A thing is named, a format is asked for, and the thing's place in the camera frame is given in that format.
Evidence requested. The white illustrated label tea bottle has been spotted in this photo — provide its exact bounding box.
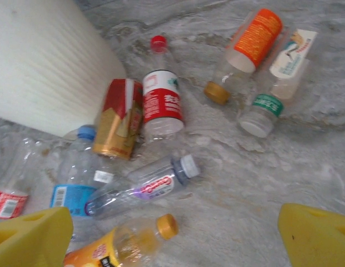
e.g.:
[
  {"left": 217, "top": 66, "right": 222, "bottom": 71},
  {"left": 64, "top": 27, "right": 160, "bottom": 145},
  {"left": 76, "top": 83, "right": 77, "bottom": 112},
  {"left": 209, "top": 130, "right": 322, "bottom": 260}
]
[{"left": 238, "top": 27, "right": 319, "bottom": 139}]

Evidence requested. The red and gold label bottle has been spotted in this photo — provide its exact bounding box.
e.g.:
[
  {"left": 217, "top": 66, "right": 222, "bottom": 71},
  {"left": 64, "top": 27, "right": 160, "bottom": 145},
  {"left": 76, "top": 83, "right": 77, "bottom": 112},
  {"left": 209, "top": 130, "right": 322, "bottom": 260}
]
[{"left": 92, "top": 78, "right": 144, "bottom": 161}]

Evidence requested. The red cola label bottle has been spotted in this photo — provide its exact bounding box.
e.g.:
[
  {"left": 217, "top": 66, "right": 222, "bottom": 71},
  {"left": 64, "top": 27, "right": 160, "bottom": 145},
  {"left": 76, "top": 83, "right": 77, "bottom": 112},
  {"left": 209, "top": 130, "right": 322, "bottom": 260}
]
[{"left": 0, "top": 136, "right": 42, "bottom": 222}]

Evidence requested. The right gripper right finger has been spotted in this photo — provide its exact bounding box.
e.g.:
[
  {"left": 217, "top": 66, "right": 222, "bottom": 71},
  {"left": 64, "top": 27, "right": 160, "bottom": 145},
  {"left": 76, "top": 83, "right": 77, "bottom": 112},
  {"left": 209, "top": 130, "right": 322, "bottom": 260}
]
[{"left": 277, "top": 202, "right": 345, "bottom": 267}]

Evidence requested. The purple label clear bottle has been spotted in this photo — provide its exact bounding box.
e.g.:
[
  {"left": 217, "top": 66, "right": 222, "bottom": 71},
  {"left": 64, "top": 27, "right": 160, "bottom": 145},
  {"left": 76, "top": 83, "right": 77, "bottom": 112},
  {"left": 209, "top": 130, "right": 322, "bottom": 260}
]
[{"left": 84, "top": 154, "right": 201, "bottom": 220}]

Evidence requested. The white ribbed plastic bin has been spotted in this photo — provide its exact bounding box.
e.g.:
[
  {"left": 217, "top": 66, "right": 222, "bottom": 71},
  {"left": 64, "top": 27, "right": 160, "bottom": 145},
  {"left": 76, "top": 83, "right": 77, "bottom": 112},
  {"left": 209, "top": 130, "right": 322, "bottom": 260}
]
[{"left": 0, "top": 0, "right": 127, "bottom": 139}]

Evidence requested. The orange juice bottle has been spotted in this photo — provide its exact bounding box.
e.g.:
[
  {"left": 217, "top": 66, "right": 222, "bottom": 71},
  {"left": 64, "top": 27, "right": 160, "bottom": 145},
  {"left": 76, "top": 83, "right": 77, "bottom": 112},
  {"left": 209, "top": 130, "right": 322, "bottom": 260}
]
[{"left": 63, "top": 213, "right": 179, "bottom": 267}]

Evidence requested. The blue label water bottle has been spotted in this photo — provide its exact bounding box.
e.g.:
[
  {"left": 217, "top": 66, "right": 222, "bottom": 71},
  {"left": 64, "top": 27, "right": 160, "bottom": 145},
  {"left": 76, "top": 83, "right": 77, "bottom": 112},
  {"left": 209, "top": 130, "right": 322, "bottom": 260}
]
[{"left": 49, "top": 124, "right": 116, "bottom": 223}]

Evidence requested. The orange label bottle gold cap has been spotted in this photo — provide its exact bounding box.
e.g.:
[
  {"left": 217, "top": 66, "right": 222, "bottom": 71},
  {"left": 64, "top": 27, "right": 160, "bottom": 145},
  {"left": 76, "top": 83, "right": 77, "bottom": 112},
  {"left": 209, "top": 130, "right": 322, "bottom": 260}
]
[{"left": 204, "top": 8, "right": 284, "bottom": 106}]

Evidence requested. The red white label water bottle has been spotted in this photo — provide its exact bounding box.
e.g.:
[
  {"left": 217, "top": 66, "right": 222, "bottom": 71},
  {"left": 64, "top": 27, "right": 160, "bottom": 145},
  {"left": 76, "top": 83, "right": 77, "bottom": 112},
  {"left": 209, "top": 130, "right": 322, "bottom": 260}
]
[{"left": 141, "top": 35, "right": 186, "bottom": 142}]

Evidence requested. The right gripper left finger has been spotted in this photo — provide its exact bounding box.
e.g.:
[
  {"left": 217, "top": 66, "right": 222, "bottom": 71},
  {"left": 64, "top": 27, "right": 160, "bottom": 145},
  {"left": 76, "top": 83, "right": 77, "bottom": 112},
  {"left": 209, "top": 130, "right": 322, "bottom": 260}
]
[{"left": 0, "top": 206, "right": 74, "bottom": 267}]

